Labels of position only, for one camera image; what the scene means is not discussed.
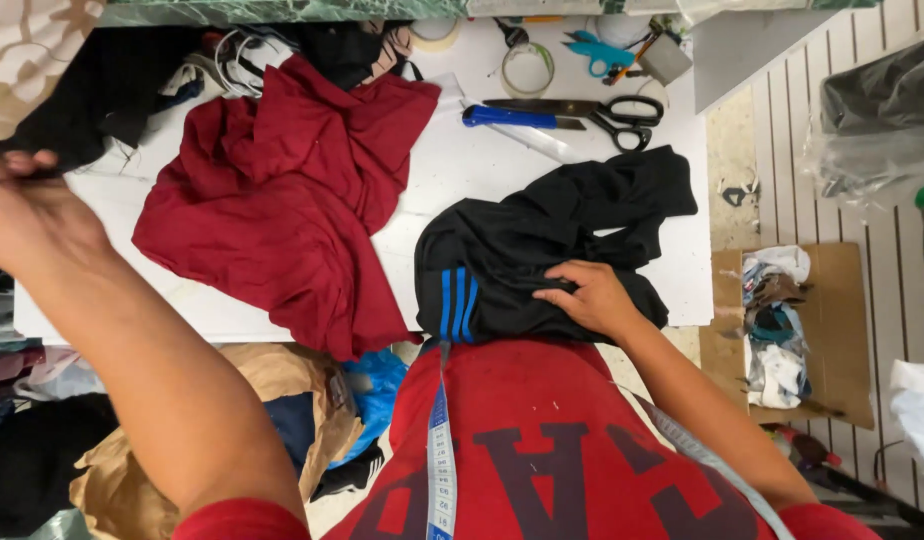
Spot bottle with red cap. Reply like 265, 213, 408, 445
762, 423, 844, 470

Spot black metal stand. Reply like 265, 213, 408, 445
799, 465, 924, 530

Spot person's red t-shirt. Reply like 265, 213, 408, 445
173, 337, 883, 540

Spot blue plastic bag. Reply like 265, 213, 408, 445
327, 347, 409, 470

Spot black fabric with white stripes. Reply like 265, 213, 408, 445
309, 438, 386, 502

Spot beige masking tape roll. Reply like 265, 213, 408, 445
409, 18, 461, 54

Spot pile of mixed clothes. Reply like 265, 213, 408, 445
0, 262, 120, 538

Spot person's right hand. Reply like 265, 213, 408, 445
533, 260, 651, 341

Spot person's left hand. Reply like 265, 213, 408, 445
0, 149, 116, 280

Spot plain black cloth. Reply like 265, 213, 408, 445
0, 26, 208, 178

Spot small grey box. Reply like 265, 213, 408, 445
638, 31, 693, 87

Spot clear plastic sheet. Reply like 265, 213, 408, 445
799, 120, 924, 207

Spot blue utility knife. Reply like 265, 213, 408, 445
462, 104, 588, 132

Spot black plastic bag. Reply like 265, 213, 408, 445
819, 33, 924, 136

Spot clear adhesive tape roll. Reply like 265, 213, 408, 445
501, 42, 556, 99

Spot teal thread snips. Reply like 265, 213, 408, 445
563, 30, 637, 79

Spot green marbled ledge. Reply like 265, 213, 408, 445
98, 0, 883, 27

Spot large black scissors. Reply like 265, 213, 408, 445
483, 94, 666, 153

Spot dark red cloth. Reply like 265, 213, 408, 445
132, 54, 442, 363

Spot small black hand tool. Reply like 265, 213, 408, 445
494, 18, 531, 50

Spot crumpled black fabric heap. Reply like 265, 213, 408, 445
293, 21, 426, 93

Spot grey board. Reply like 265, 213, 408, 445
693, 9, 838, 114

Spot white round object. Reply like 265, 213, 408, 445
595, 13, 653, 50

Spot orange pencil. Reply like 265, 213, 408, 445
608, 33, 658, 86

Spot heap of fabric scraps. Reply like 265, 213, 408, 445
741, 245, 814, 410

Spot cardboard box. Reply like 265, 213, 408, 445
699, 241, 876, 431

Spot grey measuring tape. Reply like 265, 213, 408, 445
426, 341, 797, 540

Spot beige camouflage fabric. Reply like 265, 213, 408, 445
0, 0, 107, 142

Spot white plastic bag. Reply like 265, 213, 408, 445
889, 360, 924, 492

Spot brown paper bag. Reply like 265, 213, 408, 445
69, 343, 366, 540

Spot black garment with blue stripes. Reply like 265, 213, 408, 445
414, 144, 699, 346

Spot white cable bundle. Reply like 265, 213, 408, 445
213, 30, 294, 99

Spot dark blue fabric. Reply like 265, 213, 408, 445
265, 393, 317, 474

